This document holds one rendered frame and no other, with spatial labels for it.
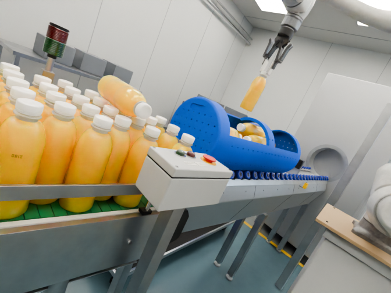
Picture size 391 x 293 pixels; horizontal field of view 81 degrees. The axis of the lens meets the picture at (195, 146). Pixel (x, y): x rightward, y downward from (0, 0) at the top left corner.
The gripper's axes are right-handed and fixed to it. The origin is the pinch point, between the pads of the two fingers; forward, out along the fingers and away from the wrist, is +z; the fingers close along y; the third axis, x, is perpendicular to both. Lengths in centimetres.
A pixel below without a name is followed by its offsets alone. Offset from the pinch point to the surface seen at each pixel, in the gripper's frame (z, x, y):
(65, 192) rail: 52, 93, -30
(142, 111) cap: 34, 78, -24
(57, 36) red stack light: 29, 87, 25
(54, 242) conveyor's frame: 63, 93, -33
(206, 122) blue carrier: 34, 45, -16
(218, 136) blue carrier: 36, 45, -23
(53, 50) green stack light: 34, 87, 24
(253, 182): 56, -4, -24
